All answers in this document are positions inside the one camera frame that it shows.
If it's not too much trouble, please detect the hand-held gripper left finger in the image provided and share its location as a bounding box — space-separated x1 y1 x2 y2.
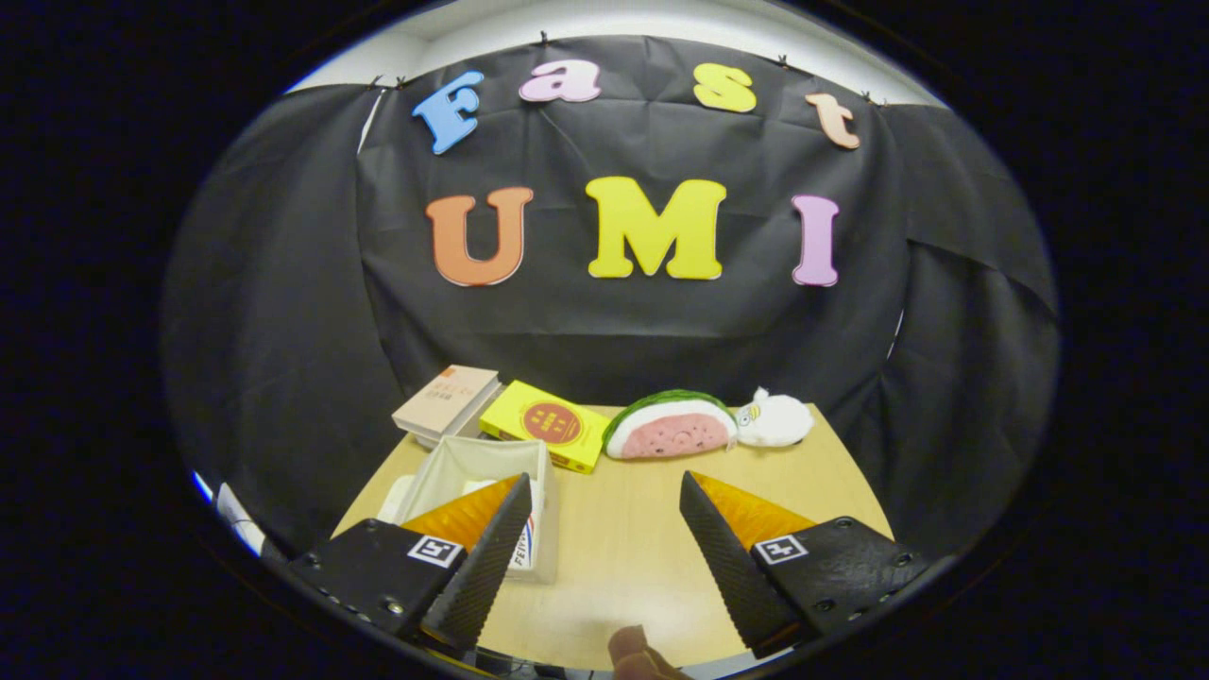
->
283 472 535 653

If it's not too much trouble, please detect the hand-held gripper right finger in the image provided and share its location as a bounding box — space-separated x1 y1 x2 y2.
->
678 470 931 659

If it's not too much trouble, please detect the white striped shoe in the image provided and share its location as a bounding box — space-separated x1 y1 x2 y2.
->
508 480 546 573

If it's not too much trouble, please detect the cream fabric storage box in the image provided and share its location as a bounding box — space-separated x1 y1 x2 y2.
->
378 435 560 585

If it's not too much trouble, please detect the watermelon slice plush toy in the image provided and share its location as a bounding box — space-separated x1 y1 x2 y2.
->
602 389 740 462

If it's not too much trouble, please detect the yellow book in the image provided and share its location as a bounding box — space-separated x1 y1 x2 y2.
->
479 380 613 475

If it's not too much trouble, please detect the white plush toy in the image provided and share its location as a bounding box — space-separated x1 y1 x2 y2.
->
734 387 815 449

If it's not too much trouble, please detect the beige book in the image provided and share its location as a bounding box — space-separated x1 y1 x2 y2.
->
392 365 502 439

